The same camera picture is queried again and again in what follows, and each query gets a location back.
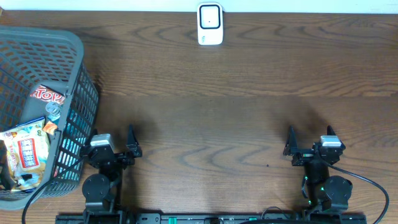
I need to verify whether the teal mouthwash bottle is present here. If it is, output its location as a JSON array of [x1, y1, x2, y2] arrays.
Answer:
[[45, 102, 62, 123]]

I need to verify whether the cream snack bag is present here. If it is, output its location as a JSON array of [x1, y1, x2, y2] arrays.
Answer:
[[1, 116, 50, 192]]

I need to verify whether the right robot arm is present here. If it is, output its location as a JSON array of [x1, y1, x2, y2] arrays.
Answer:
[[283, 126, 353, 213]]

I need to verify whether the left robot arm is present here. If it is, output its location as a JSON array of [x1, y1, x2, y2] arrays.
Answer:
[[81, 125, 142, 223]]

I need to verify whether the white barcode scanner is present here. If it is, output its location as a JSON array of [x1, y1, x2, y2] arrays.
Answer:
[[197, 2, 224, 45]]

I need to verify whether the small orange snack packet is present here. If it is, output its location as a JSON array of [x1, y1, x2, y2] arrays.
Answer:
[[42, 121, 58, 136]]

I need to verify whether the red Top candy bar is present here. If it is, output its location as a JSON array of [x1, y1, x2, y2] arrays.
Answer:
[[30, 85, 65, 105]]

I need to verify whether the grey plastic basket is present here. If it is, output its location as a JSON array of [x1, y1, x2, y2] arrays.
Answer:
[[0, 25, 100, 211]]

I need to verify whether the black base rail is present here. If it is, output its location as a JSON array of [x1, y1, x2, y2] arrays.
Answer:
[[55, 213, 367, 224]]

